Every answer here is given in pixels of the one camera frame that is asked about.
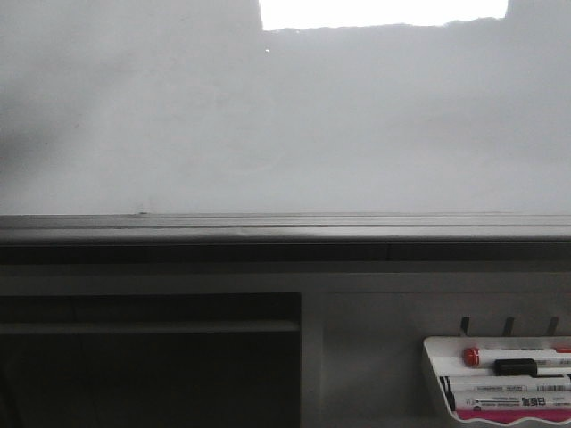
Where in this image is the black hook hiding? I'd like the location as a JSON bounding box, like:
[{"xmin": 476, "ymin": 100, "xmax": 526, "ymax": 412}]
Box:
[
  {"xmin": 459, "ymin": 316, "xmax": 470, "ymax": 337},
  {"xmin": 546, "ymin": 316, "xmax": 559, "ymax": 337},
  {"xmin": 501, "ymin": 317, "xmax": 515, "ymax": 337}
]

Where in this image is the black hook right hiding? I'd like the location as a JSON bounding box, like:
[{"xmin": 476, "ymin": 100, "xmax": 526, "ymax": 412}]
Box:
[{"xmin": 546, "ymin": 316, "xmax": 559, "ymax": 337}]

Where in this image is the black capped white marker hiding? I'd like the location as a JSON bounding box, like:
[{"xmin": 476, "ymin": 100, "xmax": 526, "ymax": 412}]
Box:
[{"xmin": 439, "ymin": 374, "xmax": 570, "ymax": 393}]

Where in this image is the white whiteboard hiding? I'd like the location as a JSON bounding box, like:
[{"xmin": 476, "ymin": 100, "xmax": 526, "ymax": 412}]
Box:
[{"xmin": 1, "ymin": 1, "xmax": 570, "ymax": 215}]

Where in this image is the black hook middle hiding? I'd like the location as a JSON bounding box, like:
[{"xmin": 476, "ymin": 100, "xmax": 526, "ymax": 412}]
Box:
[{"xmin": 501, "ymin": 317, "xmax": 515, "ymax": 337}]

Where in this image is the black hook left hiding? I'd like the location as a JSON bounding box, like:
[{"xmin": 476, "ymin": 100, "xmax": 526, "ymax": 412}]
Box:
[{"xmin": 459, "ymin": 316, "xmax": 470, "ymax": 337}]

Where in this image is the black marker cap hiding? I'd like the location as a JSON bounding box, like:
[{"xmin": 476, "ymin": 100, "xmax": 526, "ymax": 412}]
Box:
[{"xmin": 493, "ymin": 358, "xmax": 538, "ymax": 376}]

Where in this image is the white marker holder tray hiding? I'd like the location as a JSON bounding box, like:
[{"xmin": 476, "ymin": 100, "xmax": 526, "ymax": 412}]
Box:
[{"xmin": 422, "ymin": 336, "xmax": 570, "ymax": 427}]

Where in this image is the grey whiteboard ledge tray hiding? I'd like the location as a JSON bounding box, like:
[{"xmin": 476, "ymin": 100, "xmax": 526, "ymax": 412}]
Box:
[{"xmin": 1, "ymin": 213, "xmax": 570, "ymax": 246}]

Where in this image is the red capped whiteboard marker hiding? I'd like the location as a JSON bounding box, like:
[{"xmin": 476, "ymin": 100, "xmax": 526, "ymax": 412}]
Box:
[{"xmin": 461, "ymin": 347, "xmax": 570, "ymax": 368}]

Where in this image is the white marker with label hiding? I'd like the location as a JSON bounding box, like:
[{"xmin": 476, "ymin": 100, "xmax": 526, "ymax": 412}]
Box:
[{"xmin": 446, "ymin": 391, "xmax": 570, "ymax": 411}]

